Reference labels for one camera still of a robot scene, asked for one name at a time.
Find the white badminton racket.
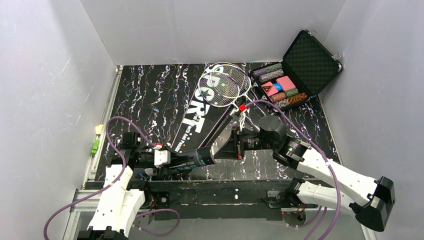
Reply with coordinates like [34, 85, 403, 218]
[197, 63, 259, 132]
[197, 71, 242, 108]

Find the black poker chip case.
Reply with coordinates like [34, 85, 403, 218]
[248, 29, 343, 111]

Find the black shuttlecock tube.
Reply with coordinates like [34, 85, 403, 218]
[133, 145, 214, 178]

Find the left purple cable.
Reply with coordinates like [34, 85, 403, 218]
[43, 115, 180, 240]

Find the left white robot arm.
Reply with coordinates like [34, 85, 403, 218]
[77, 132, 146, 240]

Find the green clip on rail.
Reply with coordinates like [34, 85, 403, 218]
[90, 139, 100, 157]

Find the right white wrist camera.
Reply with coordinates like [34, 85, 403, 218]
[230, 104, 247, 130]

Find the black racket bag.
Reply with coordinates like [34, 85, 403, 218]
[164, 63, 255, 180]

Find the clear tube lid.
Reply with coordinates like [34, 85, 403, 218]
[210, 145, 221, 164]

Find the aluminium rail frame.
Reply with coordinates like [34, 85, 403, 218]
[62, 66, 377, 240]

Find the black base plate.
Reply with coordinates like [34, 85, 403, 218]
[127, 179, 314, 221]

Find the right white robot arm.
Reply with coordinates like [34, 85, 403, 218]
[210, 115, 396, 232]

